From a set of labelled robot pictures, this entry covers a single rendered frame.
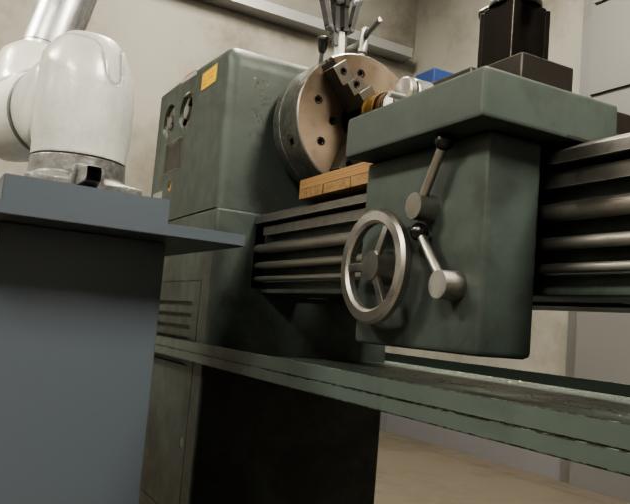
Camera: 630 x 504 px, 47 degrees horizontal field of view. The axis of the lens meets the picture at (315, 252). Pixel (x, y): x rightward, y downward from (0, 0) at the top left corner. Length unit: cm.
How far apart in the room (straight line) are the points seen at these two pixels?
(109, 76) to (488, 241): 69
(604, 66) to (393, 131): 283
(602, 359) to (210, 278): 223
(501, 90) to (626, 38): 288
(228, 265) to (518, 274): 89
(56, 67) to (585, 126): 80
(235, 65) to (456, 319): 102
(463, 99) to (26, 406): 74
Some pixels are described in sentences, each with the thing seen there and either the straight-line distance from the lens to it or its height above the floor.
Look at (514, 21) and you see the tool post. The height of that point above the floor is 108.
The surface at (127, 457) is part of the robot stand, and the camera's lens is 120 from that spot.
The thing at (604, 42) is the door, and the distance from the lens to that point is 381.
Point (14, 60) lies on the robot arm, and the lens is 145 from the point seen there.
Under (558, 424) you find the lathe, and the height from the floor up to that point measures 55.
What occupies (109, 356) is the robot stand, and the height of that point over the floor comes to 55.
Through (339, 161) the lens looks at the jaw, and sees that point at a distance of 159.
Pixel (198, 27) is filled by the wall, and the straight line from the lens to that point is 431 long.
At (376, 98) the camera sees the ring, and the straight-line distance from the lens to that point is 157.
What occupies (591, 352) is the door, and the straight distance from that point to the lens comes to 353.
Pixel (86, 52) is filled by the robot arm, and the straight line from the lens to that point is 127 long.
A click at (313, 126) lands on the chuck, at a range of 161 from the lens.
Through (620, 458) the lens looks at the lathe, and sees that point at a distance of 67.
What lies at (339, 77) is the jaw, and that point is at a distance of 162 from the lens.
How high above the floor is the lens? 62
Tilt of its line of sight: 6 degrees up
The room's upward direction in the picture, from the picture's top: 5 degrees clockwise
